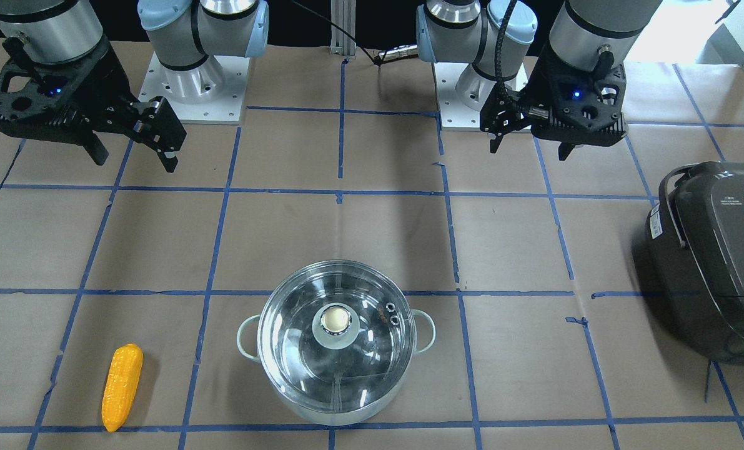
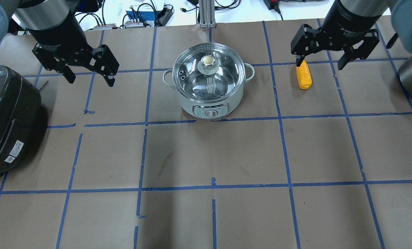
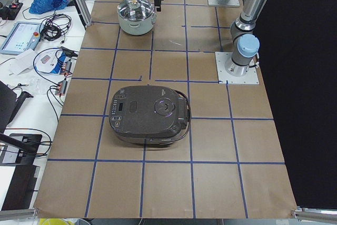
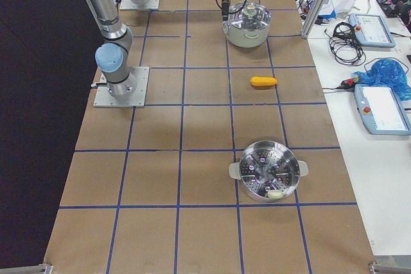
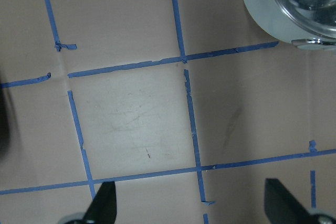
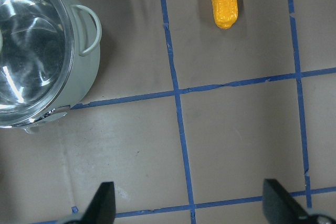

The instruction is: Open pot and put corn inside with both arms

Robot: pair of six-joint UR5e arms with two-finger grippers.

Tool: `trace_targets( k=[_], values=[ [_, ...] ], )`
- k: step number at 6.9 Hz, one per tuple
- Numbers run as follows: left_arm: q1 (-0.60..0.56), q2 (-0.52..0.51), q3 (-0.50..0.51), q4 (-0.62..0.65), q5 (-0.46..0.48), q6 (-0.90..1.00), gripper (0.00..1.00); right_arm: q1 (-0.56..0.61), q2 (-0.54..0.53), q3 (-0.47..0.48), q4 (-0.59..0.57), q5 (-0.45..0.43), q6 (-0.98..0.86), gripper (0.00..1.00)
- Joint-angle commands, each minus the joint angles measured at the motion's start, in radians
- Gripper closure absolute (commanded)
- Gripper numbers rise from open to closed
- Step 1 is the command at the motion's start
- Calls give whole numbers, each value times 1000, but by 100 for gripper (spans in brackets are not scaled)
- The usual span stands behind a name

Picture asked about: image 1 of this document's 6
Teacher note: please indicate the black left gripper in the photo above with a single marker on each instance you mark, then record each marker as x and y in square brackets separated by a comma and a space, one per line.
[530, 87]

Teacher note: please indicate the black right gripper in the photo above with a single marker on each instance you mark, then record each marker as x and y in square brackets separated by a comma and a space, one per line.
[110, 80]

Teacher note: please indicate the yellow toy corn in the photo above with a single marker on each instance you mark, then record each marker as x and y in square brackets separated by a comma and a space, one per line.
[121, 386]

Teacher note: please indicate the glass pot lid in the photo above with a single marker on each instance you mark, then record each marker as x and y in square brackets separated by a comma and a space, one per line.
[333, 334]

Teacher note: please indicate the pale green electric pot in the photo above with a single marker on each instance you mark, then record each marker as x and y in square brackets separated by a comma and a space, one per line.
[336, 400]

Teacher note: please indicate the dark grey rice cooker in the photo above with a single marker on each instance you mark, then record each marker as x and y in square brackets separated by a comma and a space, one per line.
[695, 237]

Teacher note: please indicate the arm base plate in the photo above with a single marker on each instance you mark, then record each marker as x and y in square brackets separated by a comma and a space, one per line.
[212, 93]
[461, 93]

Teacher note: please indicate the aluminium frame post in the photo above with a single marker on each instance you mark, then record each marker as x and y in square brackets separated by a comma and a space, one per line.
[342, 19]

